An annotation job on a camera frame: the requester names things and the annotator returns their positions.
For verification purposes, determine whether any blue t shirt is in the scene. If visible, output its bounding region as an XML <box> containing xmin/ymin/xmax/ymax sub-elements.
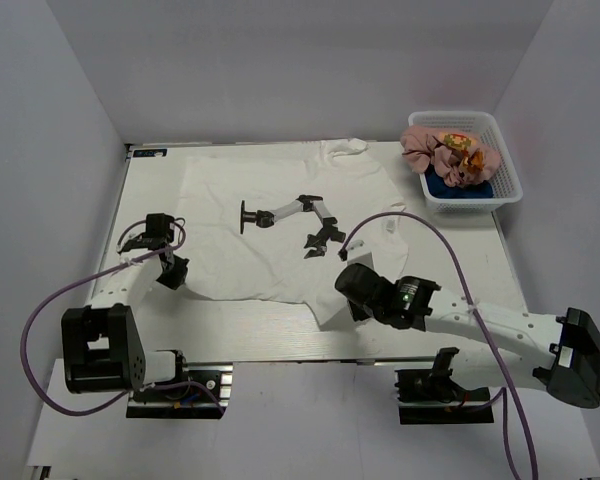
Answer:
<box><xmin>425</xmin><ymin>168</ymin><xmax>494</xmax><ymax>199</ymax></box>

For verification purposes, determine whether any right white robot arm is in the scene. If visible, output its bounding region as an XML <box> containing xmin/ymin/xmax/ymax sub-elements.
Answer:
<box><xmin>335</xmin><ymin>264</ymin><xmax>600</xmax><ymax>409</ymax></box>

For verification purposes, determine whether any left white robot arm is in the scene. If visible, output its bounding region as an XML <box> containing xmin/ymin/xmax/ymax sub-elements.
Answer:
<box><xmin>61</xmin><ymin>213</ymin><xmax>192</xmax><ymax>399</ymax></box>

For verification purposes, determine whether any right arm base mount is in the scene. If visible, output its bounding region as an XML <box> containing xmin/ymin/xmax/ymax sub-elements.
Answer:
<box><xmin>394</xmin><ymin>347</ymin><xmax>494</xmax><ymax>426</ymax></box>

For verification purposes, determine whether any pink printed t shirt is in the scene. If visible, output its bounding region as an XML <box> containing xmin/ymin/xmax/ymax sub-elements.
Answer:
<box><xmin>400</xmin><ymin>125</ymin><xmax>502</xmax><ymax>187</ymax></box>

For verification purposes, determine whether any white plastic basket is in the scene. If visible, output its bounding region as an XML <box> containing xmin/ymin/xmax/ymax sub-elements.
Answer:
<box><xmin>408</xmin><ymin>111</ymin><xmax>523</xmax><ymax>213</ymax></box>

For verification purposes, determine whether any blue label sticker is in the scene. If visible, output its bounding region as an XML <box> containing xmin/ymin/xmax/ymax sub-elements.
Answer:
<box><xmin>132</xmin><ymin>148</ymin><xmax>168</xmax><ymax>158</ymax></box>

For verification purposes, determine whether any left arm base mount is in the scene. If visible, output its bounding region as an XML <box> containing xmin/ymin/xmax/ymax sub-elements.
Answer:
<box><xmin>126</xmin><ymin>363</ymin><xmax>234</xmax><ymax>420</ymax></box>

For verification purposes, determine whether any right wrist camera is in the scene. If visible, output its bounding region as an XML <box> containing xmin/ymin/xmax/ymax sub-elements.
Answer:
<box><xmin>338</xmin><ymin>240</ymin><xmax>374</xmax><ymax>270</ymax></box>

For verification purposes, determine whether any white t shirt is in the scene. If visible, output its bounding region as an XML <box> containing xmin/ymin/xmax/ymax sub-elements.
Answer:
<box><xmin>177</xmin><ymin>140</ymin><xmax>408</xmax><ymax>326</ymax></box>

